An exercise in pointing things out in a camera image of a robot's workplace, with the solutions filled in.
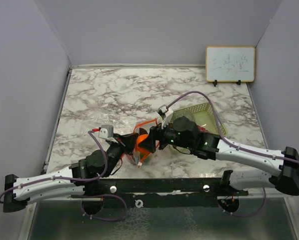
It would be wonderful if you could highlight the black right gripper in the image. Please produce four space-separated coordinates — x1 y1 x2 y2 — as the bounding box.
139 117 194 152

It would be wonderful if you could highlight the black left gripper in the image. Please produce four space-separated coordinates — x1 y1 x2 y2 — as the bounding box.
104 133 139 178

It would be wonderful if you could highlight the orange fruit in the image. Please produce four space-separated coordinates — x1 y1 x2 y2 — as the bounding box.
135 133 154 154

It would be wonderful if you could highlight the clear zip top bag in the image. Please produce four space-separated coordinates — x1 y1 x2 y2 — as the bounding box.
89 117 159 167

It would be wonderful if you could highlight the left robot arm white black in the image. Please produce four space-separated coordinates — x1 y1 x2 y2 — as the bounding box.
0 127 139 213

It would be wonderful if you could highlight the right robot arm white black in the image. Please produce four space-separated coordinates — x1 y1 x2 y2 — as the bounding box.
136 116 299 196

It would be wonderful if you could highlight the dark purple grape bunch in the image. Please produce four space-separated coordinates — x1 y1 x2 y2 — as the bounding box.
197 125 210 133

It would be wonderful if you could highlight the pale green plastic basket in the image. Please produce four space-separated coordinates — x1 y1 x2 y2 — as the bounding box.
164 101 229 155

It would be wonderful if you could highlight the small framed whiteboard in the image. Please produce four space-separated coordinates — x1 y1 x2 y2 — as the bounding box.
205 45 256 85

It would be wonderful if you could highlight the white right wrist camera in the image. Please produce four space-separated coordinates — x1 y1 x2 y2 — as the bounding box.
157 105 174 129

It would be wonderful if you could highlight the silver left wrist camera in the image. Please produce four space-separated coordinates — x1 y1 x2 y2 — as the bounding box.
91 124 114 140

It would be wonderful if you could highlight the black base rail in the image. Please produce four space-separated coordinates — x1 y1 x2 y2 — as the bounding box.
83 177 248 208

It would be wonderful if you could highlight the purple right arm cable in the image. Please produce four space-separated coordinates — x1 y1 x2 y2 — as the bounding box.
164 90 299 219

